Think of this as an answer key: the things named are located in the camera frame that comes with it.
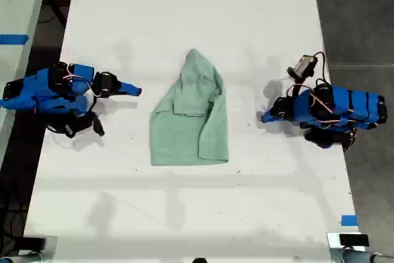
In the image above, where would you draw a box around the pale green T-shirt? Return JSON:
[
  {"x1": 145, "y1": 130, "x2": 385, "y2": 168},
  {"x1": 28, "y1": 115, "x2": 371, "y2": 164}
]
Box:
[{"x1": 150, "y1": 48, "x2": 230, "y2": 166}]

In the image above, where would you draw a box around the long blue tape strip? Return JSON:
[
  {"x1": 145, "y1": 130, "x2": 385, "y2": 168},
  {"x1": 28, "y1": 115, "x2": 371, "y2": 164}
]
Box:
[{"x1": 0, "y1": 34, "x2": 30, "y2": 45}]

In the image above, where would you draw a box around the short blue tape piece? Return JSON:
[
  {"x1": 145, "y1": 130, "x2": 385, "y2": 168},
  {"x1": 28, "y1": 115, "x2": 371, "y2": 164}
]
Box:
[{"x1": 340, "y1": 214, "x2": 359, "y2": 227}]

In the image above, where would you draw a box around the white flat plate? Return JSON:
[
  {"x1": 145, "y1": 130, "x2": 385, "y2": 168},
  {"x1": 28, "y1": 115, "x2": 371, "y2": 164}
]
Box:
[{"x1": 326, "y1": 232, "x2": 367, "y2": 253}]

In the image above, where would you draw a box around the small black box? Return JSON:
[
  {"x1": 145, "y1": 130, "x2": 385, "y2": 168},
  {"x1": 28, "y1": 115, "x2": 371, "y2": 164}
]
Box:
[
  {"x1": 339, "y1": 233, "x2": 369, "y2": 247},
  {"x1": 22, "y1": 237, "x2": 47, "y2": 251}
]

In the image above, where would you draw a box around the grey gripper camera box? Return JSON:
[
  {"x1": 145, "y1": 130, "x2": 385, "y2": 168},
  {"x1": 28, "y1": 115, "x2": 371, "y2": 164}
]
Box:
[{"x1": 287, "y1": 54, "x2": 318, "y2": 79}]

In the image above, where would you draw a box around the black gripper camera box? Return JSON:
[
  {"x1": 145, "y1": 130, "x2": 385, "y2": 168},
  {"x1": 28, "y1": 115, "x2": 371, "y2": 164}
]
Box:
[{"x1": 61, "y1": 111, "x2": 105, "y2": 138}]

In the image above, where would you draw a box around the black camera cable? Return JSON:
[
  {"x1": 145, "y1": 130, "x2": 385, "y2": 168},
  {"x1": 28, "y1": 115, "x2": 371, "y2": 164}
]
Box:
[{"x1": 312, "y1": 51, "x2": 329, "y2": 87}]

